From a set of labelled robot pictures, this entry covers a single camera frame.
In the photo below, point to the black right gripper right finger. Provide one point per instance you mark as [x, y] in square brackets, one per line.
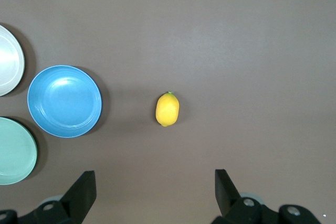
[228, 197]

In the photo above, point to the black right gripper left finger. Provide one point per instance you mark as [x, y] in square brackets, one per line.
[78, 195]

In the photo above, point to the blue plate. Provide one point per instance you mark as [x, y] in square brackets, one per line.
[64, 100]

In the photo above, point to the mint green plate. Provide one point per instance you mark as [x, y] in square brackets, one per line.
[14, 150]

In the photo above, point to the beige plate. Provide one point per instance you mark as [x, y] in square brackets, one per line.
[9, 61]

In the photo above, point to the yellow lemon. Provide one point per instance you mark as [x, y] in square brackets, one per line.
[168, 110]

